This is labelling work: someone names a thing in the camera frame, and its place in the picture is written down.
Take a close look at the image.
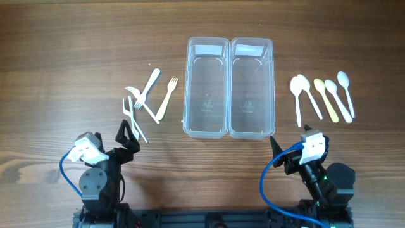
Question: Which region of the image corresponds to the white fork crossing blue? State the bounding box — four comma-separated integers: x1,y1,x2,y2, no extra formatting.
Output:
125,87,159,124

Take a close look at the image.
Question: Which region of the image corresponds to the clear plastic container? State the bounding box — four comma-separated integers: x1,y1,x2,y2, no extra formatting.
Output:
183,37,229,139
230,37,275,140

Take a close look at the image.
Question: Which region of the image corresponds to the blue cable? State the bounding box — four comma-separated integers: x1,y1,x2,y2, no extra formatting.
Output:
59,146,84,198
259,141,332,228

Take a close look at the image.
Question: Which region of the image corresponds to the left clear plastic container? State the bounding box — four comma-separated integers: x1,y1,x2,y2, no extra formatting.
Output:
183,37,229,139

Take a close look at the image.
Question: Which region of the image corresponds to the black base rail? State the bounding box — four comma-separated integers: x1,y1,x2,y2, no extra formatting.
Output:
73,207,352,228

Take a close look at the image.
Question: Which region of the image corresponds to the yellow plastic spoon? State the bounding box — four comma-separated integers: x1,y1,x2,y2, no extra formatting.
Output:
313,79,339,123

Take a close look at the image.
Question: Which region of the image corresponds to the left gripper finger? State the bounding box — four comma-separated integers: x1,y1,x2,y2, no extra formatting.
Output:
115,120,130,143
125,123,140,149

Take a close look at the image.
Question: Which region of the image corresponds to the right blue cable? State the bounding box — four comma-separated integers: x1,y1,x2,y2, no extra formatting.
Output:
259,141,332,228

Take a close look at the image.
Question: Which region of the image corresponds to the right clear plastic container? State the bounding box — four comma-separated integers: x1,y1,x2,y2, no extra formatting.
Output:
230,37,275,140

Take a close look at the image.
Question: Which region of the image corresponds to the light blue plastic fork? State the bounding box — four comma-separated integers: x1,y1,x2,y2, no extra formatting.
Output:
134,68,161,109

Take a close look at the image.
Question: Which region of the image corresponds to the white spoon thick handle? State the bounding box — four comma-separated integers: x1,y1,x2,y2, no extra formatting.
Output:
325,80,352,123

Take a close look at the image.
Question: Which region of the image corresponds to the white fork thin straight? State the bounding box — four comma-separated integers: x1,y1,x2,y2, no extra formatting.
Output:
128,96,148,143

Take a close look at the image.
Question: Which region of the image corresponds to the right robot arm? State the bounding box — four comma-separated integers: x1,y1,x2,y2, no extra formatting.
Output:
259,125,356,227

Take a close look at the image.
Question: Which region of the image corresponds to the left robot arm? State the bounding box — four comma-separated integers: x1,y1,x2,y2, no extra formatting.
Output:
68,120,142,228

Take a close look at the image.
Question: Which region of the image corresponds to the left blue cable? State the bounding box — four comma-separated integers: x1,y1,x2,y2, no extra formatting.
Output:
59,146,84,198

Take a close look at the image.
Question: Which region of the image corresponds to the yellow plastic fork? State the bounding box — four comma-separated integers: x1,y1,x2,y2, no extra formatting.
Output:
156,77,178,120

